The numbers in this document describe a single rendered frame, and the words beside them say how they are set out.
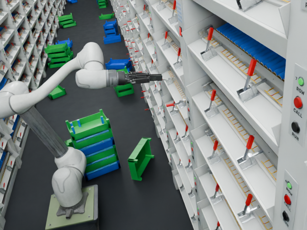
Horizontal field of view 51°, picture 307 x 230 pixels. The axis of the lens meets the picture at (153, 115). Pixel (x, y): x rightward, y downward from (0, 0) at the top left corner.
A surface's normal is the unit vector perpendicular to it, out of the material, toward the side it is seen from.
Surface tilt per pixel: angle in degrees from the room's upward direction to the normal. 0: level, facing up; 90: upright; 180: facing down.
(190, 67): 90
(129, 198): 0
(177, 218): 0
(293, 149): 90
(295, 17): 90
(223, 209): 19
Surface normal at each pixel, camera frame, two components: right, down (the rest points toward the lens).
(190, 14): 0.18, 0.49
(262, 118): -0.44, -0.73
